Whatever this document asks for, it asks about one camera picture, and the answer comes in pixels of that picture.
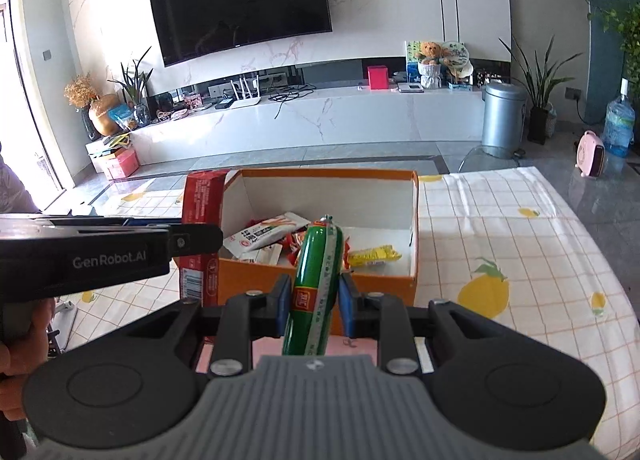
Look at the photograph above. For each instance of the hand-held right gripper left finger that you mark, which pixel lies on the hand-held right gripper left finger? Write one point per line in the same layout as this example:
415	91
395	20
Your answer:
282	302

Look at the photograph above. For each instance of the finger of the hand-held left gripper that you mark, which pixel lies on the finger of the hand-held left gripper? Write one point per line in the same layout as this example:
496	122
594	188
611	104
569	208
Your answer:
197	240

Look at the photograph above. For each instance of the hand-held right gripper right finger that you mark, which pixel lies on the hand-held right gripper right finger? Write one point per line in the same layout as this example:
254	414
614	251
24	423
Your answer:
350	310

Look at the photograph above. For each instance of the orange cardboard box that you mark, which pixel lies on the orange cardboard box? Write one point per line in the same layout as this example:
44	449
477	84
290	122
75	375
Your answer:
380	292

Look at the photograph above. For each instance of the green sausage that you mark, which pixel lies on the green sausage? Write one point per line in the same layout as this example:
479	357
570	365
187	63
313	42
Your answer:
315	280

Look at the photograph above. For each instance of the red snack carton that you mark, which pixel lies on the red snack carton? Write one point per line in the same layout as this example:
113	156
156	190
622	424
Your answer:
200	200

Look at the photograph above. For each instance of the small white snack packet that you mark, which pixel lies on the small white snack packet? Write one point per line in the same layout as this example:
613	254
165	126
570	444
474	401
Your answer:
262	255

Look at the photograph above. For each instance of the yellow snack packet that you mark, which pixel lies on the yellow snack packet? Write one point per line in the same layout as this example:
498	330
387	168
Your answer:
372	256

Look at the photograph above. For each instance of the orange red snack packet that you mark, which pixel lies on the orange red snack packet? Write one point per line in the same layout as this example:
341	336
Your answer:
295	245

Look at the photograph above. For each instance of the white snack packet black print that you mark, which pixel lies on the white snack packet black print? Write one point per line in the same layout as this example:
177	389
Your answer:
260	237

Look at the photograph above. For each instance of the person's left hand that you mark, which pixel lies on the person's left hand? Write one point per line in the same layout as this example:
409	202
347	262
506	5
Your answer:
30	360

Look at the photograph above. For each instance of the pink mat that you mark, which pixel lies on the pink mat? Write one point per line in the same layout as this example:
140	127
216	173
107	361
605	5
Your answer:
265	350

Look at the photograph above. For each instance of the pink storage boxes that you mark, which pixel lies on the pink storage boxes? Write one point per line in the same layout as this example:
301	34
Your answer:
120	165

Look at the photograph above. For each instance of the gold round vase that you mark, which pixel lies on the gold round vase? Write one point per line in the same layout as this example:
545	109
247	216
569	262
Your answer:
105	117

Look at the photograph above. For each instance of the white router with antennas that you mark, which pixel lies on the white router with antennas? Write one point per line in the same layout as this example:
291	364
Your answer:
245	101

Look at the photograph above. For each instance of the orchid plant in glass vase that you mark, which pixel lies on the orchid plant in glass vase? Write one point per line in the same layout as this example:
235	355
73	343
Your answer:
135	90

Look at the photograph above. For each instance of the dried yellow flowers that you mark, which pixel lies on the dried yellow flowers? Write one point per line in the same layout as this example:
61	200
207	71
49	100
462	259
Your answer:
80	90

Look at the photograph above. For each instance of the white marble television cabinet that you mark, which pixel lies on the white marble television cabinet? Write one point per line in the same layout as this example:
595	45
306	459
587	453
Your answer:
350	115

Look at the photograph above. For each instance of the round glass table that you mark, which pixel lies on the round glass table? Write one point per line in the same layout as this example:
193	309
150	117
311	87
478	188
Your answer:
485	160

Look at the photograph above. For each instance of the white flat device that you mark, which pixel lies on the white flat device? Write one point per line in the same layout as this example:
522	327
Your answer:
410	87

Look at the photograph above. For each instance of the red cube box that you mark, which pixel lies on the red cube box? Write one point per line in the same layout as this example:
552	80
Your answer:
378	77

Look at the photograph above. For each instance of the silver trash can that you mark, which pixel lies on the silver trash can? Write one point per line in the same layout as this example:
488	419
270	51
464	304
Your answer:
504	115

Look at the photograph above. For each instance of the green printed card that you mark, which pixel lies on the green printed card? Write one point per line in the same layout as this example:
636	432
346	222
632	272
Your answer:
412	60

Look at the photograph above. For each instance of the teddy bear bouquet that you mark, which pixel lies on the teddy bear bouquet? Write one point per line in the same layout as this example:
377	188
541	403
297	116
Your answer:
430	65

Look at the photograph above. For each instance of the long-leaf plant in black pot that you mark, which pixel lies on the long-leaf plant in black pot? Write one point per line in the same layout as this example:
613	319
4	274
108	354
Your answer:
540	120

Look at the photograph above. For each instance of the painted round hand fan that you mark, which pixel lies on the painted round hand fan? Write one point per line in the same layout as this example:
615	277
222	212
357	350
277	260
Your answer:
457	57

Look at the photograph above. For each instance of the pink space heater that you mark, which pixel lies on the pink space heater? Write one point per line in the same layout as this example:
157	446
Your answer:
590	155

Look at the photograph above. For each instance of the blue water jug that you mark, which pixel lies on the blue water jug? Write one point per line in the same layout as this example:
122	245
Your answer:
619	125

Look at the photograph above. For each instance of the hanging green vine plant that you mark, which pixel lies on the hanging green vine plant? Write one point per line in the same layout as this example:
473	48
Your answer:
625	30

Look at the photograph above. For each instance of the black wall television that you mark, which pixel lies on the black wall television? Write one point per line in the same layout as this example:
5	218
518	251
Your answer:
240	0

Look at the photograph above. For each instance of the wall socket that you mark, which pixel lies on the wall socket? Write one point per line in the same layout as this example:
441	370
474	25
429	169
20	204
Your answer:
573	93

